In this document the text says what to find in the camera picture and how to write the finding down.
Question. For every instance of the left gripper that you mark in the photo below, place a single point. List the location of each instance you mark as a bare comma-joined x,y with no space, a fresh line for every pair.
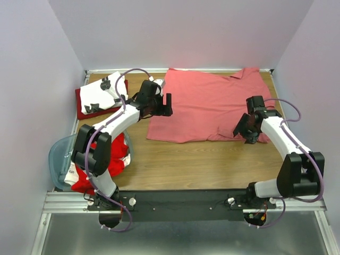
164,110

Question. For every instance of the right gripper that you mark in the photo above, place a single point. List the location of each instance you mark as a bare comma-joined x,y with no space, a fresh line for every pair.
240,126

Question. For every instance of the pink polo shirt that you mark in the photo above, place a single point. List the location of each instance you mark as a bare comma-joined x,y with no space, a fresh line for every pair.
206,107

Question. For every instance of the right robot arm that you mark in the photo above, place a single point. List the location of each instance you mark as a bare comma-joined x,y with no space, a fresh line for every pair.
301,174

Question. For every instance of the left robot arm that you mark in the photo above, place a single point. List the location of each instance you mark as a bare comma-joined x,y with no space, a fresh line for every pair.
92,148

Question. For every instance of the folded white printed t-shirt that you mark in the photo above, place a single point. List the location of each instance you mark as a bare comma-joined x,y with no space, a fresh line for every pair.
94,99

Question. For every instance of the red and white t-shirt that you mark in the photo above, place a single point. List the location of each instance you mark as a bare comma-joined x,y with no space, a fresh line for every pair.
120,158

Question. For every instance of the folded dark red t-shirt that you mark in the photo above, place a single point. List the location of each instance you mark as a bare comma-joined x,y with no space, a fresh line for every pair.
82,116

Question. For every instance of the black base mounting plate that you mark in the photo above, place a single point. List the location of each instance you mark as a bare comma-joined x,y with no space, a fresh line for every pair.
181,205

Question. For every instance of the clear plastic basket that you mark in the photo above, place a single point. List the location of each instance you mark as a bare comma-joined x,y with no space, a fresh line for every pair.
60,159

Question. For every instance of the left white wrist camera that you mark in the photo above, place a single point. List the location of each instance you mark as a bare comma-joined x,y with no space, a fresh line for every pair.
160,85

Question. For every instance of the aluminium frame rail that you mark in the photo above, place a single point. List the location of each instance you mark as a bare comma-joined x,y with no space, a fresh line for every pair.
293,227

